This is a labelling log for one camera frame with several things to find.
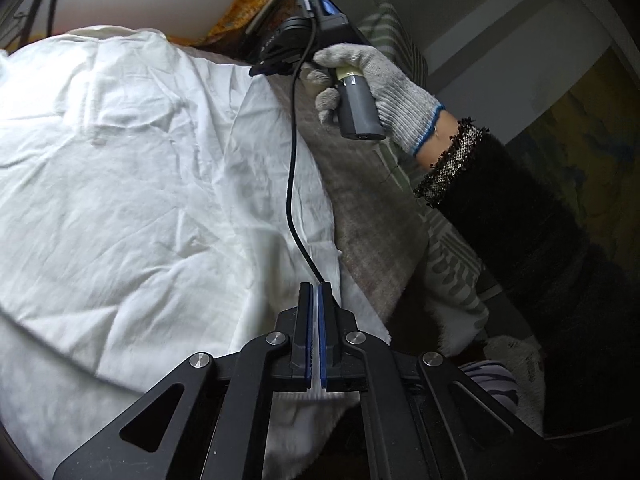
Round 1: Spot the striped purple cloth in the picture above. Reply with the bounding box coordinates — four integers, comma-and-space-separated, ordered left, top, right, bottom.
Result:
457, 360, 521, 411

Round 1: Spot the person's right forearm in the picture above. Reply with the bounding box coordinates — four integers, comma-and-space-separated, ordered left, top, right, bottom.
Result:
413, 110, 640, 441

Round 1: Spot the green striped white pillow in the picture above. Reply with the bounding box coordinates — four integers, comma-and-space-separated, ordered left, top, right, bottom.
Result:
357, 1, 431, 91

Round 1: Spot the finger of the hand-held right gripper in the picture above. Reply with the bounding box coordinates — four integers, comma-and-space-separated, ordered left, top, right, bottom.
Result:
248, 57, 301, 77

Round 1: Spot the green striped white throw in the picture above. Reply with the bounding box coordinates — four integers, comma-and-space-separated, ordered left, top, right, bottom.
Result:
377, 135, 493, 356

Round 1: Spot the white fluffy rug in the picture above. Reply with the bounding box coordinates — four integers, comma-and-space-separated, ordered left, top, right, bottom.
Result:
482, 335, 546, 436

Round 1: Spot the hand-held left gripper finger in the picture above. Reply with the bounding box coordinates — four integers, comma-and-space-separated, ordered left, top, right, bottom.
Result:
317, 283, 566, 480
52, 282, 315, 480

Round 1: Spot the beige checked blanket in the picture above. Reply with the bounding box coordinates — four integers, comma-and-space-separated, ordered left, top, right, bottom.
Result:
165, 35, 441, 356

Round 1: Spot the person's right hand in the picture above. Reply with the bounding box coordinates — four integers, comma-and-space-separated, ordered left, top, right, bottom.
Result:
306, 44, 446, 157

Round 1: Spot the white shirt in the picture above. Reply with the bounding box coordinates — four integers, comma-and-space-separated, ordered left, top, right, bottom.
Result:
0, 25, 393, 480

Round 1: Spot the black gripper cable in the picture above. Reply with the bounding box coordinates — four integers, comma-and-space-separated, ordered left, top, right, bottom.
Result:
285, 7, 326, 285

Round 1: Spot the yellow patterned cloth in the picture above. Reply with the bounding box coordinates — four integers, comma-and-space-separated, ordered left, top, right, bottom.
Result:
202, 0, 321, 46

